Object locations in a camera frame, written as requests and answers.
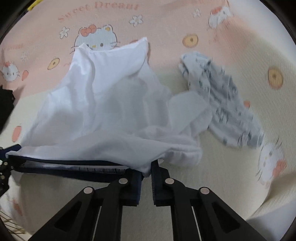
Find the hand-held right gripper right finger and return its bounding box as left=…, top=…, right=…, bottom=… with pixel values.
left=151, top=160, right=264, bottom=241

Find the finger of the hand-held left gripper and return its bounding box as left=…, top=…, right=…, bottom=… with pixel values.
left=0, top=155, right=16, bottom=167
left=0, top=144, right=22, bottom=154

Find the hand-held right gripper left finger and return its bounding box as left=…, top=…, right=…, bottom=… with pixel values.
left=28, top=173, right=142, bottom=241

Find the white shirt with navy trim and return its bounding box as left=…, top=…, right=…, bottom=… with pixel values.
left=5, top=37, right=213, bottom=186

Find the black garment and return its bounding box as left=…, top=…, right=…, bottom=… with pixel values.
left=0, top=87, right=15, bottom=135

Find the pink cream cartoon printed blanket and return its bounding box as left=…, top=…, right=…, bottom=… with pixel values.
left=0, top=0, right=296, bottom=232

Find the white blue-printed garment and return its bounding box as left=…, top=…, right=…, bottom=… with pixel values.
left=178, top=51, right=265, bottom=149

